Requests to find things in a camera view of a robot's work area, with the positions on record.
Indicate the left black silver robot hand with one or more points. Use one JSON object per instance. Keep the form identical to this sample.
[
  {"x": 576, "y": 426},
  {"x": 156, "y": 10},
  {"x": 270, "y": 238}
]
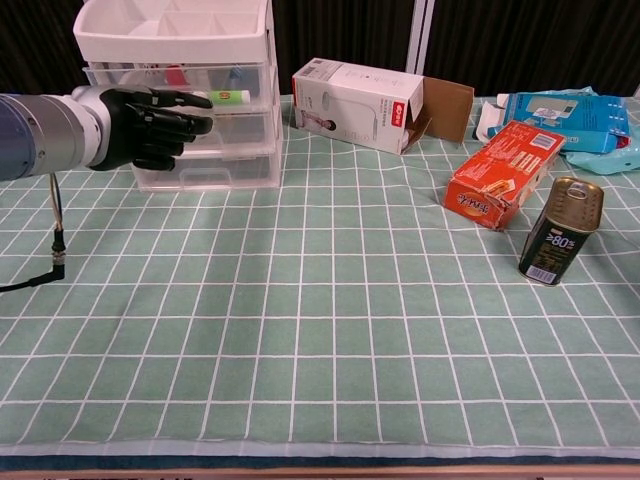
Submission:
[{"x": 145, "y": 130}]

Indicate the red pushpin shaped object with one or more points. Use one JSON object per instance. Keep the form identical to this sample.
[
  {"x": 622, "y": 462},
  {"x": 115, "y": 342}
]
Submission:
[{"x": 176, "y": 76}]

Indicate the clear drawer with small items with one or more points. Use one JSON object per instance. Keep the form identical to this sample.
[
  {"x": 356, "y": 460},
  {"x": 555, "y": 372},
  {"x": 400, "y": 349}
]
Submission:
[{"x": 255, "y": 85}]

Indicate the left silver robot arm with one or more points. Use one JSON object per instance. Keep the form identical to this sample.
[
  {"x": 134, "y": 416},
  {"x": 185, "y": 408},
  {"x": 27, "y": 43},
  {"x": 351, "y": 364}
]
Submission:
[{"x": 40, "y": 135}]

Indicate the white plastic drawer organizer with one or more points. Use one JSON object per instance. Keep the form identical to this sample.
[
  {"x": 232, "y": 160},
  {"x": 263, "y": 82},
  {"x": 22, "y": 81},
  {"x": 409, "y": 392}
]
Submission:
[{"x": 175, "y": 45}]

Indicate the green glue stick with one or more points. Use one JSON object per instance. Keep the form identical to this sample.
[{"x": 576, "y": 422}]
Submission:
[{"x": 227, "y": 96}]

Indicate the white lamp carton box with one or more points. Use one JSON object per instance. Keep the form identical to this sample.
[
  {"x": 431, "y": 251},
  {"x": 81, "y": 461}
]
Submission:
[{"x": 360, "y": 100}]

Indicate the green checkered tablecloth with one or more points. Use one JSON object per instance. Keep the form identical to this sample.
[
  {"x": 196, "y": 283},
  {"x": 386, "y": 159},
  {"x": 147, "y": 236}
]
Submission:
[{"x": 320, "y": 325}]

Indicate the orange carton box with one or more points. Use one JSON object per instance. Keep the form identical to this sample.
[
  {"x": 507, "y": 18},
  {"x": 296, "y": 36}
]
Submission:
[{"x": 505, "y": 170}]

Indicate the dark olive oil tin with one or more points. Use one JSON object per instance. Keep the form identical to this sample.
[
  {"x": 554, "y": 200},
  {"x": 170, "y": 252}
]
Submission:
[{"x": 555, "y": 235}]

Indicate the blue scale carton box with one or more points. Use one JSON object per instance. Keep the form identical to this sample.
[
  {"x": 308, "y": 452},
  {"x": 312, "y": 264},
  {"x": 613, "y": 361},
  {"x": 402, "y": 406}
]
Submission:
[{"x": 575, "y": 120}]

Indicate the light blue plastic bag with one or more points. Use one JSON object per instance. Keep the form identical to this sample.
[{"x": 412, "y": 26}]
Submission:
[{"x": 600, "y": 162}]

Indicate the white partition post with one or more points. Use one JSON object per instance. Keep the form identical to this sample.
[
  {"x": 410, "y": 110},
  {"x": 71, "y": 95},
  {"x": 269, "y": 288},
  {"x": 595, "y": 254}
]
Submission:
[{"x": 420, "y": 35}]

